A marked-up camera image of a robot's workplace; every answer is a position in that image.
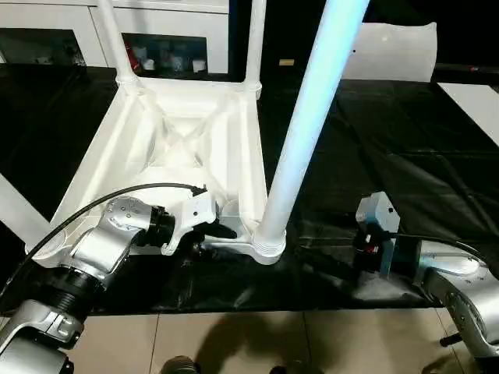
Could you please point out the black metal bar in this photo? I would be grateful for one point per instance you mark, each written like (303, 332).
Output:
(468, 68)

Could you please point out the white plastic table top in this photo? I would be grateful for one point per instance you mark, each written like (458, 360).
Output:
(136, 136)

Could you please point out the white sideboard with glass doors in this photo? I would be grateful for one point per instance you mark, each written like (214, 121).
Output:
(156, 19)

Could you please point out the black metal stand leg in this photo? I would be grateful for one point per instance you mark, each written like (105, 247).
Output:
(452, 340)

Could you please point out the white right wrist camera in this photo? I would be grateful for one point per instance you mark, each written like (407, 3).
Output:
(380, 214)

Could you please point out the black cabinet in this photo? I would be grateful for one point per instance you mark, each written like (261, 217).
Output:
(280, 27)

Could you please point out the white flat board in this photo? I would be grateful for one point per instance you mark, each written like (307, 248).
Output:
(471, 105)

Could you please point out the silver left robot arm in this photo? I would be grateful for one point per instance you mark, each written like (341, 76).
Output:
(109, 230)

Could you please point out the black quilted mat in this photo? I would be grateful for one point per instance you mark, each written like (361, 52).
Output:
(409, 156)

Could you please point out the small gold label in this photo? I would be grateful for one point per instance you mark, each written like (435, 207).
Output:
(287, 62)

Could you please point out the pale panel with holes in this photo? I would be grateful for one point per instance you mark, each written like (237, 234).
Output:
(393, 50)

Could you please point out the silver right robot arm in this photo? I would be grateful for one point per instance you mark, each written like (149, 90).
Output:
(460, 280)

